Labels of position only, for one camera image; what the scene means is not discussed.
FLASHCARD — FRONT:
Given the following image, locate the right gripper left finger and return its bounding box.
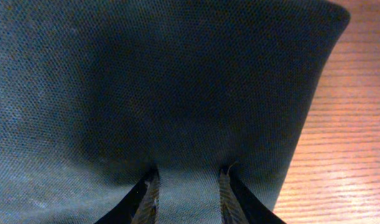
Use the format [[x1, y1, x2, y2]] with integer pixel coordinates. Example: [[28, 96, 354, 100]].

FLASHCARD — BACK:
[[95, 167, 160, 224]]

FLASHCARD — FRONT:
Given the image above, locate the black t-shirt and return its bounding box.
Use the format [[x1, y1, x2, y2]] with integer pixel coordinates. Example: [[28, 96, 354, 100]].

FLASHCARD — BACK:
[[0, 0, 350, 223]]

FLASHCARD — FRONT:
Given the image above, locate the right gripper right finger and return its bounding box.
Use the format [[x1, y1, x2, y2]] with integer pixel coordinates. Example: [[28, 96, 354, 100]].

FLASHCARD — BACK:
[[218, 167, 285, 224]]

